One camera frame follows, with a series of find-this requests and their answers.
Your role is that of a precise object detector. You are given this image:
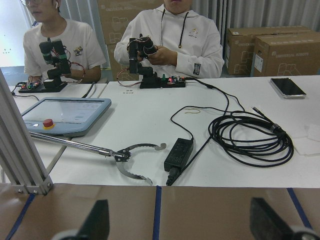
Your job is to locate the blue teach pendant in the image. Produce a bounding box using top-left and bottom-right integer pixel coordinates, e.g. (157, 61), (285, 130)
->
(21, 97), (112, 137)

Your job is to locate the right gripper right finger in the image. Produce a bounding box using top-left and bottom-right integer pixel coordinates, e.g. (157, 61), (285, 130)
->
(249, 197), (294, 240)

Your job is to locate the person in white t-shirt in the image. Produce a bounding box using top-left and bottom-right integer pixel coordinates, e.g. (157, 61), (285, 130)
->
(21, 0), (106, 83)

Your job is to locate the black smartphone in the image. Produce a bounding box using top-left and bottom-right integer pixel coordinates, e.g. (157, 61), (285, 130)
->
(270, 77), (307, 99)

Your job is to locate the person in white hoodie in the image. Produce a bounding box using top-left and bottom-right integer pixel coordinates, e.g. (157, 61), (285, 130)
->
(114, 0), (224, 79)

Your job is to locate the cardboard box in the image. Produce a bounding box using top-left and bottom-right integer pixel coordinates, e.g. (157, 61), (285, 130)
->
(250, 31), (320, 77)

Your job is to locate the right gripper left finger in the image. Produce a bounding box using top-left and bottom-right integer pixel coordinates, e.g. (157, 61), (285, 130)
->
(75, 199), (110, 240)

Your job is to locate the coiled black cable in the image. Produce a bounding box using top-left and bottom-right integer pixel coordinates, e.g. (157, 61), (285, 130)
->
(207, 106), (295, 168)

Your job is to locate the green handled reacher grabber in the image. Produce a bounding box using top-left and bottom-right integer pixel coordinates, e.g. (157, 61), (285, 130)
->
(29, 132), (167, 185)

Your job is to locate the aluminium frame post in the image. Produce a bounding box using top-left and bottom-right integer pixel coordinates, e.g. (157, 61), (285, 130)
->
(0, 74), (53, 195)

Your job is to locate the black power adapter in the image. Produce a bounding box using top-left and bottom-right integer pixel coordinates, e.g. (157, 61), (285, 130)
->
(164, 138), (194, 172)

